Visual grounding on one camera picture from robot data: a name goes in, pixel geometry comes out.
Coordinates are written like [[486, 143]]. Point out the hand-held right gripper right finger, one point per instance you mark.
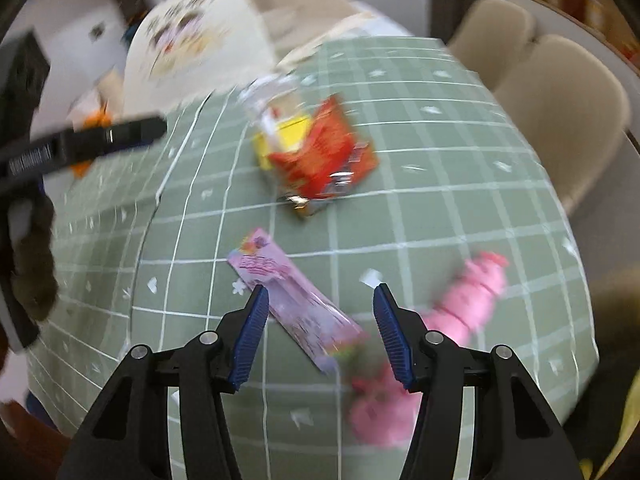
[[395, 340]]

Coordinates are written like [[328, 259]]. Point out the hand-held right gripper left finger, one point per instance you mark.
[[250, 340]]

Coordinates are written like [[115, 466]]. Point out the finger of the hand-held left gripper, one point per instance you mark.
[[120, 135]]

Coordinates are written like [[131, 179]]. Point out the purple long snack packet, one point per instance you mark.
[[295, 300]]

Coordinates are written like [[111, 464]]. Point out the cream cartoon print paper bag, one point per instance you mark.
[[200, 30]]

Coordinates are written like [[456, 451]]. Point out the orange object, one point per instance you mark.
[[95, 120]]

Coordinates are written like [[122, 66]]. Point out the pink plastic bottle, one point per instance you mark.
[[465, 305]]

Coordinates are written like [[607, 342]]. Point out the green grid tablecloth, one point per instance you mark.
[[450, 220]]

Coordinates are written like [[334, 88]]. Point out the clear plastic wrapper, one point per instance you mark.
[[270, 92]]

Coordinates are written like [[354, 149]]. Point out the yellow snack packet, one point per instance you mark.
[[282, 140]]

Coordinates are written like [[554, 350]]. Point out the red gold patterned packet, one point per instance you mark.
[[325, 155]]

